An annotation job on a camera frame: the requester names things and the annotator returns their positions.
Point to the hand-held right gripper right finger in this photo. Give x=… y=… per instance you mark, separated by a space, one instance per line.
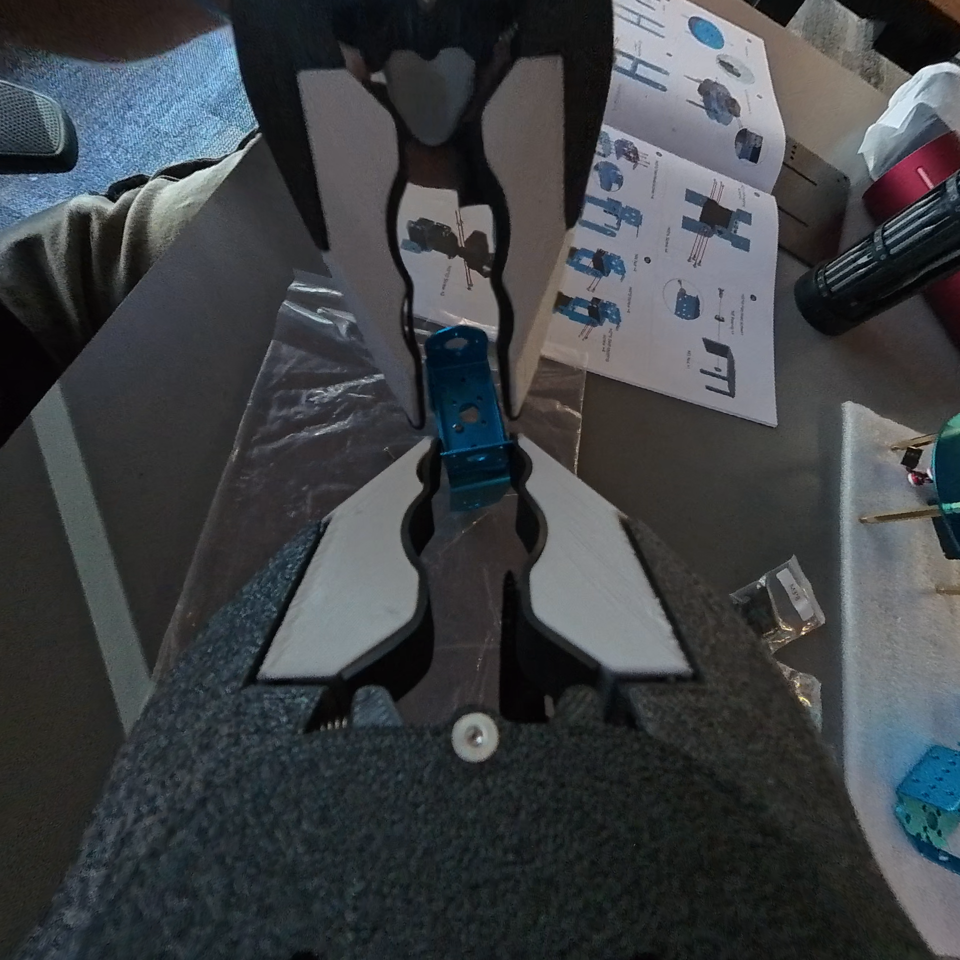
x=615 y=592

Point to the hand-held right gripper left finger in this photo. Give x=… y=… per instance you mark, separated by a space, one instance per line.
x=337 y=592

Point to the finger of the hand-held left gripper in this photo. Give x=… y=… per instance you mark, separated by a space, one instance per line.
x=352 y=187
x=536 y=187

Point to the clear plastic bag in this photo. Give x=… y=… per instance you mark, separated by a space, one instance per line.
x=315 y=420

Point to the blue metal bracket assembly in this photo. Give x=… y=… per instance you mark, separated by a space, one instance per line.
x=469 y=420

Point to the blue toy robot arm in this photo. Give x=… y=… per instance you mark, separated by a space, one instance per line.
x=946 y=487

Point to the grey desk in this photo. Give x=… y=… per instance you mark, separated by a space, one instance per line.
x=712 y=487

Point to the scattered small parts bags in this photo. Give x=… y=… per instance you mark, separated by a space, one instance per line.
x=784 y=600

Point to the assembly instruction manual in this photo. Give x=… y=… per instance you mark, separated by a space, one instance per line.
x=712 y=262

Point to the person's khaki trouser leg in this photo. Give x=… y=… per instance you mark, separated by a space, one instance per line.
x=112 y=240

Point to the white foam slab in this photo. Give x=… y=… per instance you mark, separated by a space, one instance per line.
x=885 y=637

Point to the dark grey flat case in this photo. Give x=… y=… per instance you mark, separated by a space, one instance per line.
x=814 y=202

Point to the grey mesh object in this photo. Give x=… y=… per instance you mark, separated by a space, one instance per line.
x=34 y=127

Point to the black cylindrical bit holder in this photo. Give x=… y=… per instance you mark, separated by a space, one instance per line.
x=877 y=262

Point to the large red striped tube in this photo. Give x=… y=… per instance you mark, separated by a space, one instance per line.
x=907 y=184

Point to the white crumpled plastic sheet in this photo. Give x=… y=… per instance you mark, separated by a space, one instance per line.
x=915 y=105

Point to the small teal metal bracket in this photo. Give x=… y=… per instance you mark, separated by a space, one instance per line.
x=934 y=810

